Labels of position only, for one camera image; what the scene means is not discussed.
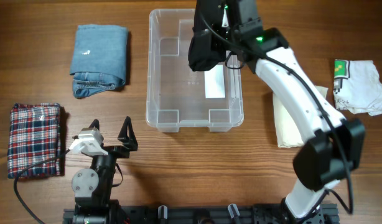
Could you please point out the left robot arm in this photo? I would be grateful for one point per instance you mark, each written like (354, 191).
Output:
(92, 186)

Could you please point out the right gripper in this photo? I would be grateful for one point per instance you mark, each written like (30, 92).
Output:
(217, 44)

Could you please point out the folded red plaid shirt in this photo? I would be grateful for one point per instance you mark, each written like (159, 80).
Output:
(34, 136)

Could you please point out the white label in bin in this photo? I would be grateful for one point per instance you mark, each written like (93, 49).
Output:
(214, 82)

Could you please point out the folded blue denim jeans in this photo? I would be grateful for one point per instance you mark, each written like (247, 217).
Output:
(99, 59)

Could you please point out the clear plastic storage bin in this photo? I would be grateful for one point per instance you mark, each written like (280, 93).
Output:
(175, 94)

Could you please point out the black garment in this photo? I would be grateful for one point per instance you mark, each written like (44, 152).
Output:
(206, 50)

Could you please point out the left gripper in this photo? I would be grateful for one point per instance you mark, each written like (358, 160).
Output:
(129, 143)

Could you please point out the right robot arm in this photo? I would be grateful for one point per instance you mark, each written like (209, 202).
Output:
(332, 144)

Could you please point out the cream cloth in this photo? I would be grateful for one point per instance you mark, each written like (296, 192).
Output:
(287, 133)

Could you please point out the white printed t-shirt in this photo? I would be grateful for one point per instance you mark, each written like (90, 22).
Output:
(357, 87)

